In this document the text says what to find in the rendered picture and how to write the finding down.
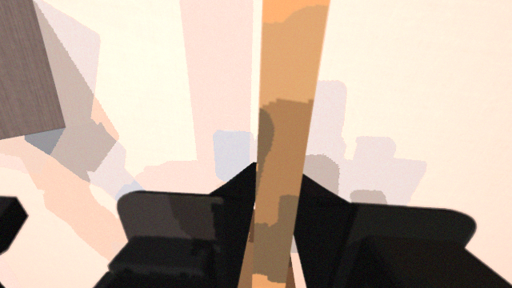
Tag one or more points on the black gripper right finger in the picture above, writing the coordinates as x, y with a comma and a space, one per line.
329, 230

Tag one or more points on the long tan bar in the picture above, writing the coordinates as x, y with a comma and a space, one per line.
291, 50

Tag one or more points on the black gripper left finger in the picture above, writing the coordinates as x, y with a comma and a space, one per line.
222, 216

